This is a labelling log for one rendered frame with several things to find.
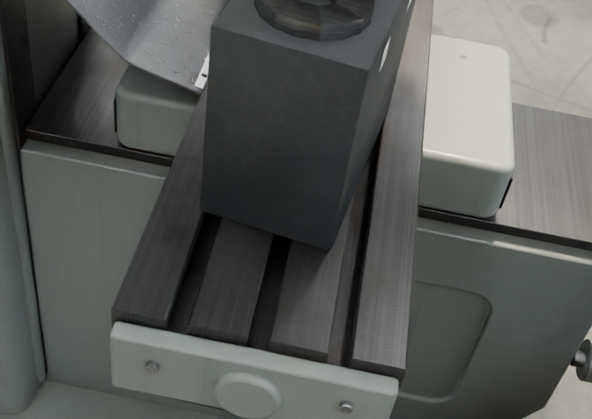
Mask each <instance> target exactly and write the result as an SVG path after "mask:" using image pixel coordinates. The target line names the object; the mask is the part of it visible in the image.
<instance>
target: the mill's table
mask: <svg viewBox="0 0 592 419"><path fill-rule="evenodd" d="M432 21H433V0H416V1H415V4H414V8H413V12H412V15H411V22H410V25H409V29H408V33H407V36H406V40H405V43H404V47H403V53H402V57H401V61H400V64H399V68H398V72H397V75H396V81H395V85H394V89H393V92H392V96H391V101H390V104H389V108H388V112H387V114H386V116H385V119H384V121H383V123H382V125H381V129H380V131H379V134H378V136H377V138H376V140H375V143H374V147H373V148H372V150H371V153H370V155H369V158H368V160H367V162H366V165H365V168H364V170H363V173H362V174H361V177H360V179H359V183H358V185H357V187H356V189H355V192H354V194H353V197H352V199H351V202H350V204H349V207H348V209H347V211H346V213H345V216H344V219H343V222H342V223H341V226H340V228H339V231H338V233H337V236H336V238H335V241H334V243H333V246H332V248H331V249H330V250H323V249H321V248H318V247H315V246H310V245H308V244H304V243H301V242H299V241H296V240H293V239H288V238H286V237H282V236H279V235H277V234H274V233H271V232H267V231H264V230H260V229H257V228H255V227H252V226H249V225H246V224H242V223H238V222H235V221H233V220H230V219H227V218H224V217H220V216H216V215H213V214H211V213H208V212H205V211H202V210H200V193H201V179H202V165H203V152H204V125H205V111H206V98H207V84H208V78H207V80H206V83H205V85H204V87H203V90H202V93H201V95H200V98H199V100H198V101H197V104H196V108H195V110H194V112H193V114H192V116H191V119H190V121H189V125H188V126H187V129H186V131H185V133H184V136H183V138H182V140H181V143H180V146H179V148H178V151H177V152H176V154H175V157H174V161H173V163H172V164H171V167H170V169H169V172H168V174H167V177H166V179H165V182H164V184H163V187H162V189H161V190H160V193H159V197H158V199H157V201H156V203H155V205H154V208H153V210H152V213H151V215H150V218H149V220H148V222H147V225H146V227H145V229H144V232H143V235H142V237H141V239H140V241H139V243H138V246H137V250H136V252H135V253H134V256H133V258H132V261H131V263H130V265H129V268H128V271H127V273H126V276H125V277H124V279H123V282H122V286H121V288H120V289H119V292H118V294H117V297H116V299H115V302H114V304H113V307H112V309H111V320H112V331H111V333H110V349H111V371H112V384H113V386H115V387H120V388H124V389H129V390H133V391H137V392H141V393H149V394H153V395H158V396H161V397H166V398H169V399H173V400H178V401H185V402H188V403H193V404H196V405H201V406H205V407H209V408H216V409H220V410H225V411H228V412H230V413H231V414H234V415H237V416H240V417H244V418H249V419H260V418H268V419H389V417H390V414H391V411H392V409H393V407H394V404H395V401H396V396H397V394H398V387H401V384H402V382H403V378H404V375H405V373H406V368H407V356H408V344H409V332H410V320H411V297H412V285H413V272H414V261H415V248H416V237H417V224H418V201H419V189H420V177H421V165H422V153H423V141H424V129H425V117H426V94H427V81H428V70H429V57H430V45H431V33H432Z"/></svg>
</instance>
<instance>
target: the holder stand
mask: <svg viewBox="0 0 592 419"><path fill-rule="evenodd" d="M415 1H416V0H232V1H231V2H230V3H229V4H228V5H227V7H226V8H225V9H224V10H223V11H222V13H221V14H220V15H219V16H218V18H217V19H216V20H215V22H214V23H213V24H212V26H211V43H210V57H209V70H208V84H207V98H206V111H205V125H204V139H203V165H202V179H201V193H200V210H202V211H205V212H208V213H211V214H213V215H216V216H220V217H224V218H227V219H230V220H233V221H235V222H238V223H242V224H246V225H249V226H252V227H255V228H257V229H260V230H264V231H267V232H271V233H274V234H277V235H279V236H282V237H286V238H288V239H293V240H296V241H299V242H301V243H304V244H308V245H310V246H315V247H318V248H321V249H323V250H330V249H331V248H332V246H333V243H334V241H335V238H336V236H337V233H338V231H339V228H340V226H341V223H342V222H343V219H344V216H345V213H346V211H347V209H348V207H349V204H350V202H351V199H352V197H353V194H354V192H355V189H356V187H357V185H358V183H359V179H360V177H361V174H362V173H363V170H364V168H365V165H366V162H367V160H368V158H369V155H370V153H371V150H372V148H373V147H374V143H375V140H376V138H377V136H378V134H379V131H380V129H381V125H382V123H383V121H384V119H385V116H386V114H387V112H388V110H389V104H390V101H391V96H392V92H393V89H394V85H395V81H396V75H397V72H398V68H399V64H400V61H401V57H402V53H403V47H404V43H405V40H406V36H407V33H408V29H409V25H410V22H411V15H412V12H413V8H414V4H415Z"/></svg>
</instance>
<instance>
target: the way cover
mask: <svg viewBox="0 0 592 419"><path fill-rule="evenodd" d="M65 1H66V2H67V3H68V4H69V5H70V6H71V7H72V8H73V9H74V10H75V12H76V13H77V14H78V15H79V16H80V17H81V18H82V19H83V20H84V21H85V22H86V23H87V24H88V25H89V26H90V27H91V28H92V29H93V30H94V31H95V32H96V33H97V34H98V35H99V36H100V37H101V39H103V40H104V41H105V42H106V43H107V44H108V45H109V46H110V47H111V48H112V49H113V50H114V51H115V52H116V53H117V54H118V55H119V56H120V57H121V58H122V59H123V60H124V61H125V62H126V63H128V64H129V65H131V66H133V67H135V68H137V69H139V70H142V71H144V72H146V73H149V74H151V75H153V76H155V77H158V78H161V79H163V80H166V81H167V82H169V83H172V84H174V85H178V86H180V87H181V88H184V89H186V90H188V91H191V92H194V93H196V94H198V95H201V93H202V90H203V88H204V85H205V83H206V80H207V78H208V70H209V57H210V43H211V26H212V24H213V23H214V22H215V20H216V19H217V18H218V17H217V16H219V15H220V14H221V13H222V11H223V10H224V9H225V8H226V7H227V5H228V4H229V3H230V2H231V1H232V0H197V1H196V0H143V1H142V0H119V1H118V0H88V1H89V3H87V0H65ZM83 2H85V3H84V4H83ZM161 2H162V4H161ZM202 2H203V4H202ZM97 3H99V4H97ZM107 3H108V4H107ZM177 4H178V6H177ZM115 5H116V7H115ZM84 6H85V7H87V8H85V7H84ZM98 6H100V7H101V8H100V7H98ZM210 11H212V12H210ZM132 15H135V16H134V18H133V17H132ZM180 15H181V17H180ZM97 16H99V18H97ZM141 16H142V17H141ZM164 16H166V17H165V18H164ZM120 17H121V18H120ZM176 17H178V20H180V21H177V20H175V19H176ZM100 18H102V19H100ZM105 20H106V21H107V22H105ZM118 20H120V22H119V21H118ZM131 20H132V21H133V22H132V21H131ZM155 20H156V21H157V24H156V23H155ZM211 22H213V23H212V24H211ZM139 23H141V24H140V26H139ZM103 24H105V25H103ZM120 24H122V27H121V25H120ZM145 25H147V26H149V27H150V28H151V29H150V28H148V27H147V26H145ZM175 25H176V27H175ZM118 26H119V27H120V28H118ZM109 27H110V28H111V29H109ZM183 27H184V28H183ZM133 31H134V32H133ZM188 31H190V32H189V33H188ZM194 31H195V32H194ZM134 33H135V34H134ZM182 34H183V35H186V36H182ZM168 35H169V37H168ZM115 36H116V38H115ZM152 36H154V37H152ZM170 37H172V38H170ZM175 37H178V38H179V39H177V38H175ZM164 42H165V43H166V44H162V43H164ZM150 43H151V44H150ZM161 44H162V47H161ZM199 44H201V45H199ZM131 45H132V46H131ZM173 46H174V48H173ZM185 48H186V49H185ZM147 49H149V51H148V52H147ZM151 52H152V54H151ZM207 52H209V53H207ZM204 58H205V59H206V61H205V60H204ZM158 60H161V61H159V62H158ZM164 60H165V61H164ZM190 60H192V62H191V61H190ZM167 62H168V63H167ZM184 66H186V67H184ZM205 67H206V68H205ZM191 70H192V71H194V72H191ZM174 71H176V72H178V73H176V72H174ZM192 78H193V79H194V81H195V83H194V82H190V81H192Z"/></svg>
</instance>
